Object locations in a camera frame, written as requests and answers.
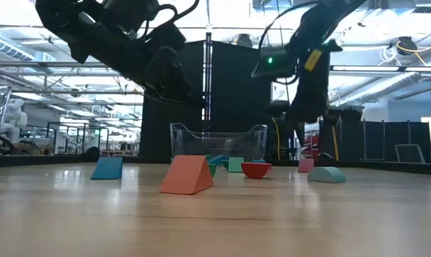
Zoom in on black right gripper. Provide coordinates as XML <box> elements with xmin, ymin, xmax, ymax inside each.
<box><xmin>268</xmin><ymin>69</ymin><xmax>365</xmax><ymax>148</ymax></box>

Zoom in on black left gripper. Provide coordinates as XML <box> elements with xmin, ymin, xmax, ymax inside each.
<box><xmin>111</xmin><ymin>22</ymin><xmax>208</xmax><ymax>108</ymax></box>

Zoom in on pink cube block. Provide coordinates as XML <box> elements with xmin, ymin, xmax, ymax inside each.
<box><xmin>297</xmin><ymin>157</ymin><xmax>315</xmax><ymax>174</ymax></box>

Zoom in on light cyan half-cylinder block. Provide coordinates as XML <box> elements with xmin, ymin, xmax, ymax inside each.
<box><xmin>306</xmin><ymin>166</ymin><xmax>347</xmax><ymax>185</ymax></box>

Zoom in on red half-cylinder block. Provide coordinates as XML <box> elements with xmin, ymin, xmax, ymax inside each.
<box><xmin>240</xmin><ymin>161</ymin><xmax>273</xmax><ymax>180</ymax></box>

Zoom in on mint green cube block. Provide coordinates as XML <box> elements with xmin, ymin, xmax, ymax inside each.
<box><xmin>227</xmin><ymin>156</ymin><xmax>245</xmax><ymax>174</ymax></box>

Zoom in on blue wedge block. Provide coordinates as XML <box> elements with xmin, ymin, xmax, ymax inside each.
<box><xmin>90</xmin><ymin>156</ymin><xmax>124</xmax><ymax>181</ymax></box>

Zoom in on black perforated computer box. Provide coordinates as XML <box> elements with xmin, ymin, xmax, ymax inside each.
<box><xmin>271</xmin><ymin>116</ymin><xmax>295</xmax><ymax>161</ymax></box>

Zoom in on red storage shelf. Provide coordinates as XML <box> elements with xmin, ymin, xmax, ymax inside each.
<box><xmin>310</xmin><ymin>132</ymin><xmax>322</xmax><ymax>158</ymax></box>

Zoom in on black folding partition panel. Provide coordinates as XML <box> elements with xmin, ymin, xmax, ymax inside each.
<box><xmin>139</xmin><ymin>31</ymin><xmax>273</xmax><ymax>161</ymax></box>

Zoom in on clear plastic bin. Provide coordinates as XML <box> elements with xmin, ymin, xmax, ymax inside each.
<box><xmin>169</xmin><ymin>122</ymin><xmax>269</xmax><ymax>166</ymax></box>

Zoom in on black room divider panels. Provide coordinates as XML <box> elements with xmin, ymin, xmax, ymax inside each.
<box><xmin>318</xmin><ymin>119</ymin><xmax>431</xmax><ymax>165</ymax></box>

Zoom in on orange triangular prism block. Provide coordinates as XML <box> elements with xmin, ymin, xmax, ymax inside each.
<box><xmin>158</xmin><ymin>154</ymin><xmax>215</xmax><ymax>196</ymax></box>

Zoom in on thin yellow cable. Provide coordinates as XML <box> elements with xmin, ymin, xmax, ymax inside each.
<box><xmin>270</xmin><ymin>116</ymin><xmax>282</xmax><ymax>161</ymax></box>

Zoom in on thick yellow cable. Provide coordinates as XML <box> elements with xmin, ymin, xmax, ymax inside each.
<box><xmin>329</xmin><ymin>123</ymin><xmax>340</xmax><ymax>162</ymax></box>

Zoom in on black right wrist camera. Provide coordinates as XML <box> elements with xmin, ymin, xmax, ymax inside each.
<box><xmin>250</xmin><ymin>45</ymin><xmax>299</xmax><ymax>79</ymax></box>

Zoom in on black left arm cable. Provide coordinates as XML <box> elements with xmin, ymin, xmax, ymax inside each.
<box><xmin>136</xmin><ymin>0</ymin><xmax>201</xmax><ymax>41</ymax></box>

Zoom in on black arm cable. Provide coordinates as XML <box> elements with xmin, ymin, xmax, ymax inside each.
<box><xmin>136</xmin><ymin>0</ymin><xmax>201</xmax><ymax>41</ymax></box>
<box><xmin>257</xmin><ymin>1</ymin><xmax>311</xmax><ymax>51</ymax></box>

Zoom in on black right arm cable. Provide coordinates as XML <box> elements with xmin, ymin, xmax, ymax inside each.
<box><xmin>257</xmin><ymin>1</ymin><xmax>311</xmax><ymax>51</ymax></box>

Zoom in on metal chair frame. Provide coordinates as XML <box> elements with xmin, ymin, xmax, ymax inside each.
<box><xmin>394</xmin><ymin>143</ymin><xmax>427</xmax><ymax>164</ymax></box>

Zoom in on black table frame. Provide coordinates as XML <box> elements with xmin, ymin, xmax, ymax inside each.
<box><xmin>0</xmin><ymin>153</ymin><xmax>431</xmax><ymax>176</ymax></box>

